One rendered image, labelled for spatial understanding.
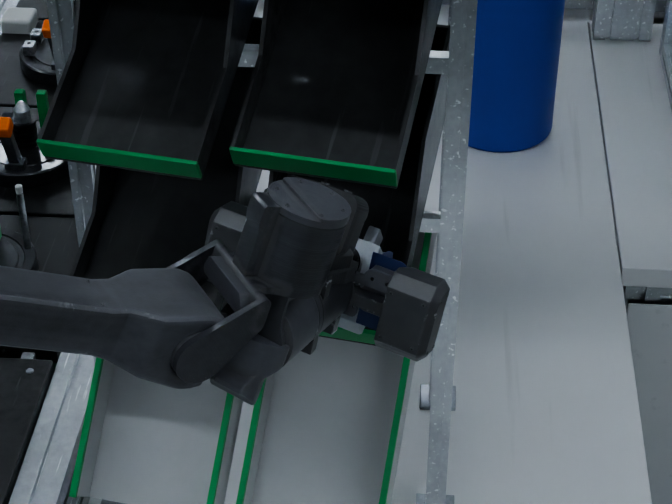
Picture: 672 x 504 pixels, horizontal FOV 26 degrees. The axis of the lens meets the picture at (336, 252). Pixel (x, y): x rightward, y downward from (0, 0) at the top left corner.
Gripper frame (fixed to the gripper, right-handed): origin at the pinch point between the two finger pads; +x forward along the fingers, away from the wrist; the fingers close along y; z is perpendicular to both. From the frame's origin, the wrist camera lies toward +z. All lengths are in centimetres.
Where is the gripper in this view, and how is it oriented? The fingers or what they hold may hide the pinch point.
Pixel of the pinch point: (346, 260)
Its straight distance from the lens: 112.7
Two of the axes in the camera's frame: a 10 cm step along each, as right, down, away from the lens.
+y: -9.0, -3.3, 2.7
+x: 3.8, -3.0, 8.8
